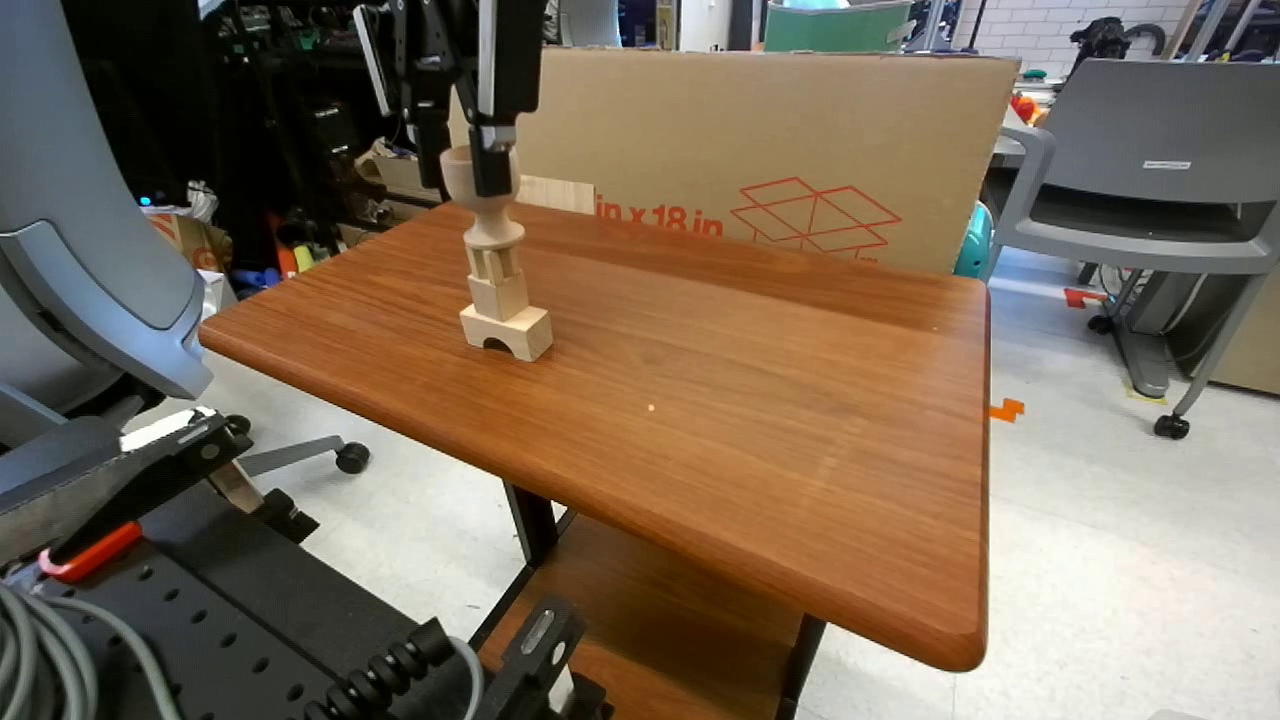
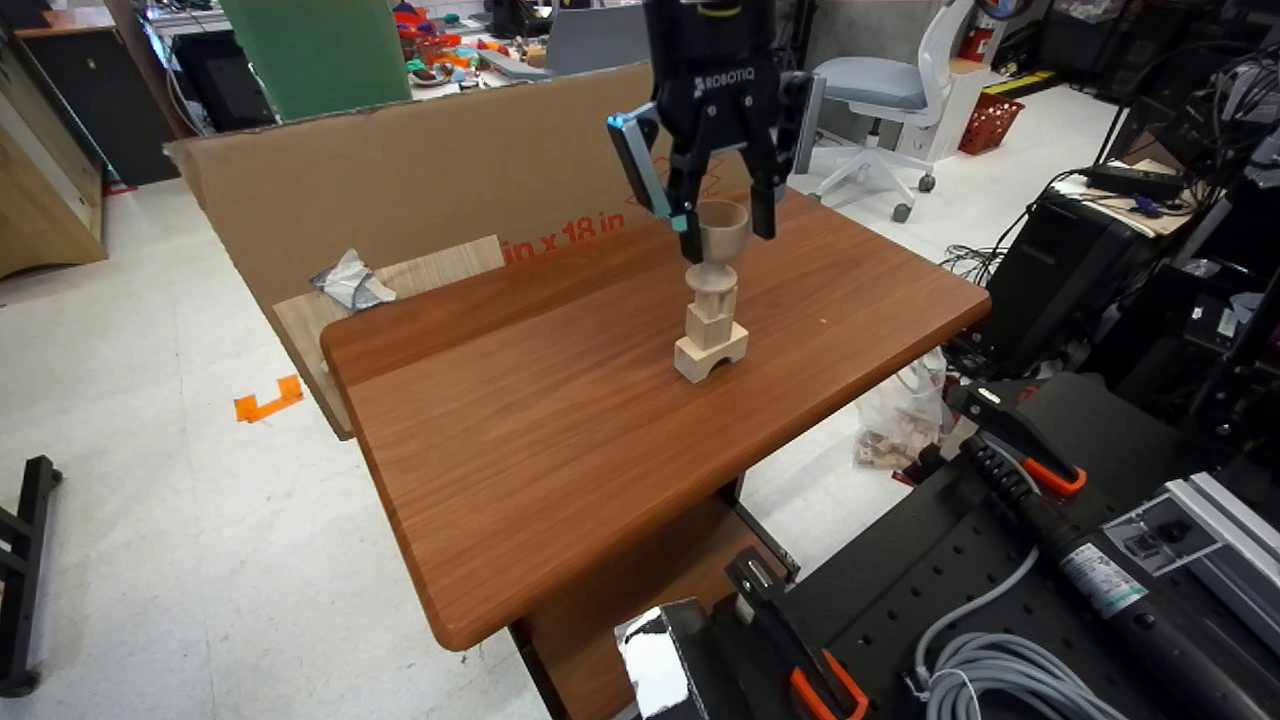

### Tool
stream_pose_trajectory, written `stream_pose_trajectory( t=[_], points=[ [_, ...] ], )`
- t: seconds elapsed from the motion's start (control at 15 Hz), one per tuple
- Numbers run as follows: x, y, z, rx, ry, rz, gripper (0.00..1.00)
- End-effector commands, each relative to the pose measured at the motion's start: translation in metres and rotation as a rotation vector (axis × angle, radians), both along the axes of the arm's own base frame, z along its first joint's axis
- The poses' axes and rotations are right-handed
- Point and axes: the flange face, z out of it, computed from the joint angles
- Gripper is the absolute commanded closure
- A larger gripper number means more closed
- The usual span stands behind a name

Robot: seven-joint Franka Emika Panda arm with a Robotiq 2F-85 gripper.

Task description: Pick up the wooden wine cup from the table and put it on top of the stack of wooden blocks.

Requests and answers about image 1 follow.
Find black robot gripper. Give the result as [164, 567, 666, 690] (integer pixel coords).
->
[408, 0, 547, 205]

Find wooden wine cup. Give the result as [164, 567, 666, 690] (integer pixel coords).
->
[435, 145, 528, 258]

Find open cardboard box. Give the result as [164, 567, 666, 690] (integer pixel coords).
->
[357, 133, 428, 208]

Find notched wooden block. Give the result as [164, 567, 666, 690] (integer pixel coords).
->
[466, 243, 520, 286]

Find wooden cube block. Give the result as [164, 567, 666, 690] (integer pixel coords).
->
[466, 270, 526, 322]

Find wooden arch block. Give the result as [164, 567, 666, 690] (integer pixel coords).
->
[455, 298, 558, 367]

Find black cluttered shelf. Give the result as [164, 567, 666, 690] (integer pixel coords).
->
[56, 0, 434, 275]

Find large cardboard sheet red print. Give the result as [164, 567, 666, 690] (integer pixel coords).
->
[435, 43, 1025, 279]

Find black table leg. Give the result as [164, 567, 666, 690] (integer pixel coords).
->
[499, 477, 566, 574]

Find grey office chair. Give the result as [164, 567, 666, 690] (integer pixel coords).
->
[992, 53, 1280, 445]
[0, 0, 375, 564]

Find green board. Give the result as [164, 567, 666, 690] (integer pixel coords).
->
[760, 0, 921, 60]

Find wooden table lower shelf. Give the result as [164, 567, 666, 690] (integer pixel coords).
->
[478, 512, 828, 720]

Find teal round object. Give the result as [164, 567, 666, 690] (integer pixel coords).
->
[953, 194, 1003, 284]

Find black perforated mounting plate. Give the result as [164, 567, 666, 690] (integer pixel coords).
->
[0, 477, 473, 720]

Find black bag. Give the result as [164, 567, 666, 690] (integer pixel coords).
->
[1064, 13, 1171, 72]

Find black clamp orange handle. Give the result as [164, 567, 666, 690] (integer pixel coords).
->
[35, 411, 325, 589]

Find grey coiled cable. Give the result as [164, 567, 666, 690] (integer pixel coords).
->
[0, 570, 190, 720]

